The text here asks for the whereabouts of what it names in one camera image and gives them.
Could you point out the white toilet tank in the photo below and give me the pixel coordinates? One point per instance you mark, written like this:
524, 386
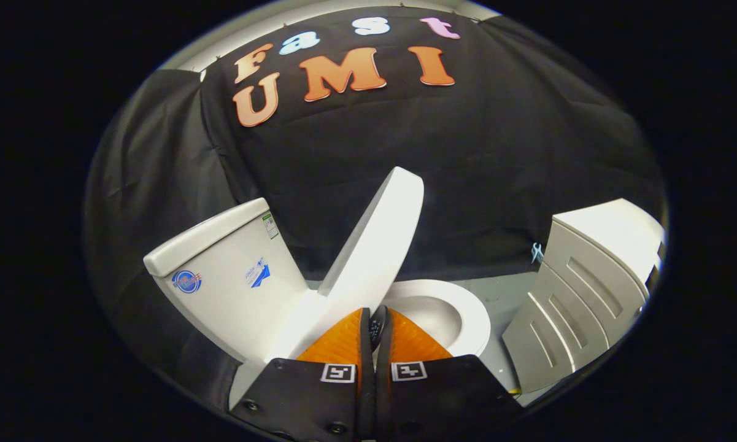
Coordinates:
221, 288

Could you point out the light blue clip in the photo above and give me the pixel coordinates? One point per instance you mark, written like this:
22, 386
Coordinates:
537, 253

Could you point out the black backdrop cloth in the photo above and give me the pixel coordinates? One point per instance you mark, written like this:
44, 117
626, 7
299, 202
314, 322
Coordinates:
466, 153

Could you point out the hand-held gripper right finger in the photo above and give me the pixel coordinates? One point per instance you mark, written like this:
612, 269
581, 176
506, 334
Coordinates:
385, 380

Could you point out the white panelled cabinet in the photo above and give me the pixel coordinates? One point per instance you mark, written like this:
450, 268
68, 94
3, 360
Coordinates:
583, 294

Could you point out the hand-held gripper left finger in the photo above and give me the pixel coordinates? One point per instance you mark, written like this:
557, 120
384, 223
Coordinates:
365, 380

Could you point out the white toilet lid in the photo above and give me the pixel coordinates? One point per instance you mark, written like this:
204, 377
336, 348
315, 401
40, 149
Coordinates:
374, 245

